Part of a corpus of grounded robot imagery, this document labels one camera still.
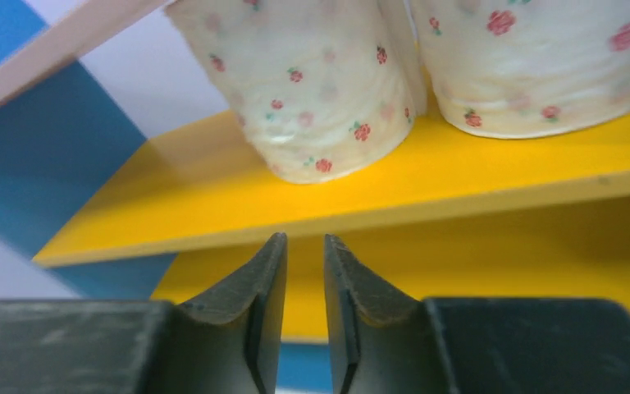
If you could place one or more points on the blue pink yellow shelf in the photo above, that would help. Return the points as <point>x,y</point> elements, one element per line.
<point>115,144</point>

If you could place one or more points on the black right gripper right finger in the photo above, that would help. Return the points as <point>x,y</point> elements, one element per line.
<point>381,340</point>

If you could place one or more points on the white floral paper roll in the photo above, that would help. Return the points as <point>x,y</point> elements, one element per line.
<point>526,69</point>
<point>320,88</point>

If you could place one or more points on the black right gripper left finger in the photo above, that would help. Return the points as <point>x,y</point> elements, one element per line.
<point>226,339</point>

